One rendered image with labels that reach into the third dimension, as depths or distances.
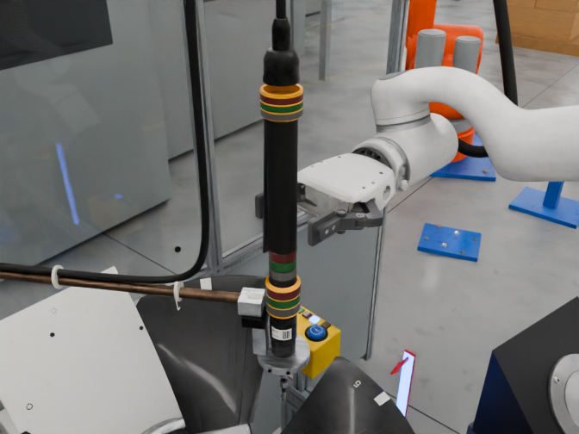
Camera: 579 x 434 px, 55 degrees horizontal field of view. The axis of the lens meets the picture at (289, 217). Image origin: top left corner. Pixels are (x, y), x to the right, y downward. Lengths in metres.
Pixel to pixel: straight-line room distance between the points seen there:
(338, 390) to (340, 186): 0.50
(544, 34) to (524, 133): 7.90
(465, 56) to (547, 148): 3.68
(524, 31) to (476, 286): 5.75
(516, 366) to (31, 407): 0.90
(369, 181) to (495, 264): 2.93
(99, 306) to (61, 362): 0.11
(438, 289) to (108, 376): 2.46
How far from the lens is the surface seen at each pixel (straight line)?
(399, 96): 0.76
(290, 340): 0.73
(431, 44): 4.31
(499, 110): 0.74
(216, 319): 0.90
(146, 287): 0.75
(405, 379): 1.19
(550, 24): 8.57
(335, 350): 1.37
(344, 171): 0.70
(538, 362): 1.30
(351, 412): 1.05
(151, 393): 1.09
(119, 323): 1.08
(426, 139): 0.79
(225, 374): 0.89
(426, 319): 3.07
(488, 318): 3.17
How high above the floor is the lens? 1.98
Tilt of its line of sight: 31 degrees down
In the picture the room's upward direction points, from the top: straight up
